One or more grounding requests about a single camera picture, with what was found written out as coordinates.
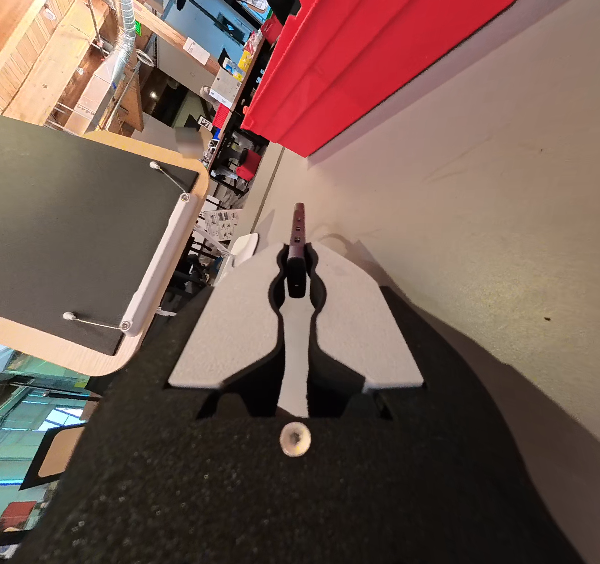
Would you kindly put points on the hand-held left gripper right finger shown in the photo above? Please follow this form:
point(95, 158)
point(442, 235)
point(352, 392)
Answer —
point(370, 334)

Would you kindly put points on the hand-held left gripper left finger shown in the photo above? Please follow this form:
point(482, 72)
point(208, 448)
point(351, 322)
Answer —
point(225, 334)

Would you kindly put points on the dark USB hub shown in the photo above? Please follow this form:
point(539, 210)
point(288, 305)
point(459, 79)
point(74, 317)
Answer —
point(298, 226)

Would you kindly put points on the red storage bin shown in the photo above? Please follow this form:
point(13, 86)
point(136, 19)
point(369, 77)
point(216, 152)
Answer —
point(18, 513)
point(248, 165)
point(375, 48)

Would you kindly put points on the grey desk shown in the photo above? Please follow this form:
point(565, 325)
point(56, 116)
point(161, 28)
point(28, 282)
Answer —
point(468, 245)

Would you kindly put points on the printed paper sheet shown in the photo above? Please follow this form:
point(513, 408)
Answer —
point(220, 224)

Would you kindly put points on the tilted tablet on stand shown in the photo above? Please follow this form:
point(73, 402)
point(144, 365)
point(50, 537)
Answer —
point(56, 456)

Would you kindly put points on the white cardboard box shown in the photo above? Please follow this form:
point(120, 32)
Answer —
point(225, 87)

